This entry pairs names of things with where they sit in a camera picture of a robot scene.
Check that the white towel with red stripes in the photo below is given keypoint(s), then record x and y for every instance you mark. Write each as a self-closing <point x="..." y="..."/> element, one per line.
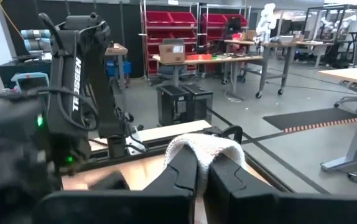
<point x="206" y="146"/>

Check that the black computer tower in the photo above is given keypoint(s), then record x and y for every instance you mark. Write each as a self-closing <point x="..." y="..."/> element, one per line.
<point x="201" y="102"/>
<point x="172" y="105"/>

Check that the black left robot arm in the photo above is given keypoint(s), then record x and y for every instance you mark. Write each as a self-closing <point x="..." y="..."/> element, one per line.
<point x="72" y="77"/>

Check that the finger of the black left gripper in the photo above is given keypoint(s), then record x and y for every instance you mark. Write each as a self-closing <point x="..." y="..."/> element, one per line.
<point x="108" y="182"/>

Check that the white robot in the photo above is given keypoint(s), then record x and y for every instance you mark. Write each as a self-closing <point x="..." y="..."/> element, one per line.
<point x="265" y="21"/>

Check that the metal rack with red bins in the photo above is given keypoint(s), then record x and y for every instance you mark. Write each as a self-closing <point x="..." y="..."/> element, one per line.
<point x="166" y="18"/>
<point x="214" y="20"/>

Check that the long wooden workbench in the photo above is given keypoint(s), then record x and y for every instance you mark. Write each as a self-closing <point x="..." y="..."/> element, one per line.
<point x="216" y="59"/>

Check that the light blue teach pendant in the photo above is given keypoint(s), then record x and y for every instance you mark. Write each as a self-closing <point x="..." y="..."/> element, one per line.
<point x="29" y="81"/>

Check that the blue-grey robot arm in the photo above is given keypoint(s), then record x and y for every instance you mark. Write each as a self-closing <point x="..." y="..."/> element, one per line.
<point x="35" y="34"/>

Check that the wheeled wooden workbench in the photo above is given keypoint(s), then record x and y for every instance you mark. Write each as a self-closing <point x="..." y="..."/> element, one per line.
<point x="278" y="45"/>

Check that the black mat orange-striped edge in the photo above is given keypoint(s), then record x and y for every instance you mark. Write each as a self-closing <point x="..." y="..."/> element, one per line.
<point x="306" y="119"/>

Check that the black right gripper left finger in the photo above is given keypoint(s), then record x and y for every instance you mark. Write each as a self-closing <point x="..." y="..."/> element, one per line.
<point x="166" y="205"/>

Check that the blue plastic bin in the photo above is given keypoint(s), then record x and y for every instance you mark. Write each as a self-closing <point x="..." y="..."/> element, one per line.
<point x="125" y="68"/>

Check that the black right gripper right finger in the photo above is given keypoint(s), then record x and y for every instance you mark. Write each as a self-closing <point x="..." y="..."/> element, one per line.
<point x="259" y="205"/>

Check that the small wooden stand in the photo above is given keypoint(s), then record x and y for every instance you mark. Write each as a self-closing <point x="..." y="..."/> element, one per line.
<point x="116" y="49"/>

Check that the brown cardboard box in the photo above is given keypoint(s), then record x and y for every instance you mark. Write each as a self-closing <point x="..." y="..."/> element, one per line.
<point x="172" y="53"/>

